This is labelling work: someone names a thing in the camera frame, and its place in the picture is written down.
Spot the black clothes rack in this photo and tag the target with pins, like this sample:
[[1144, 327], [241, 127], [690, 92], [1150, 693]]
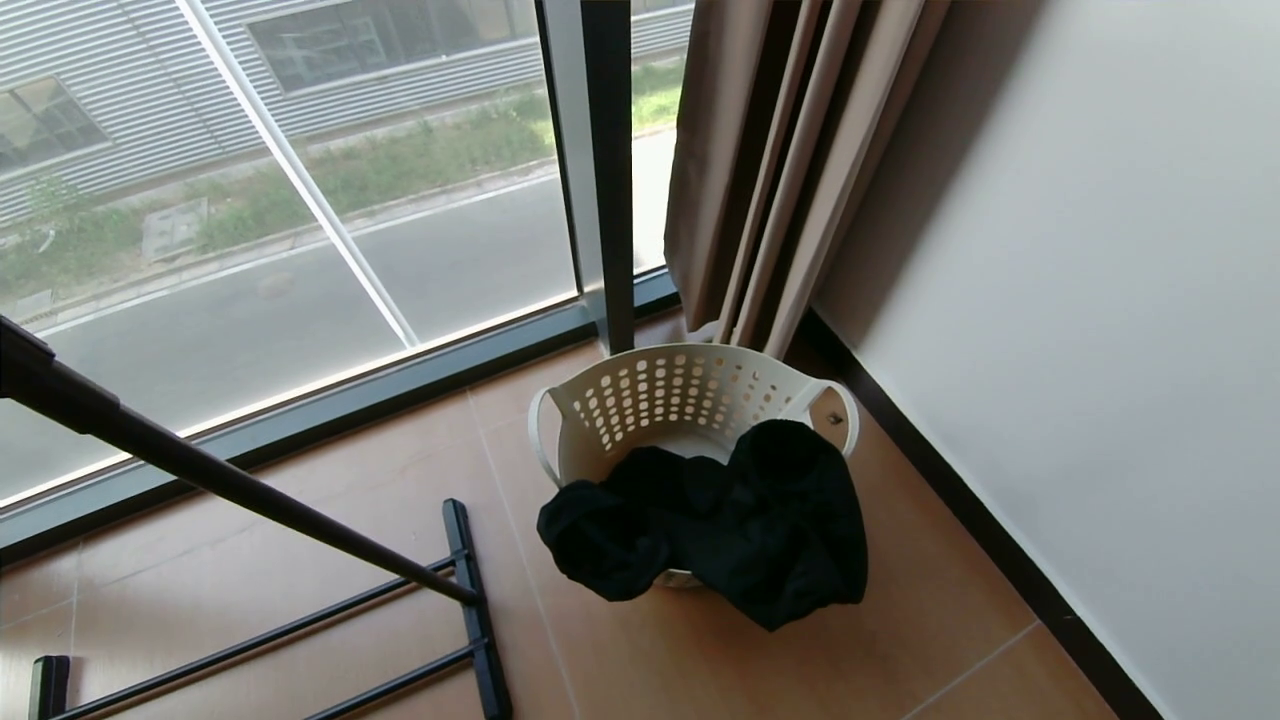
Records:
[[200, 465]]

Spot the window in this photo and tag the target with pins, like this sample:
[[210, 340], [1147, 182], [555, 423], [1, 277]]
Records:
[[300, 250]]

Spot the brown curtain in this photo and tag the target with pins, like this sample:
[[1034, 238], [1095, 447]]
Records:
[[720, 150]]

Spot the white laundry basket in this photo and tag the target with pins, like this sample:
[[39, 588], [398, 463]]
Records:
[[660, 390]]

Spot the heap of clothes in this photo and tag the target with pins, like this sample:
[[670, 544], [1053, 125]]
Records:
[[760, 530]]

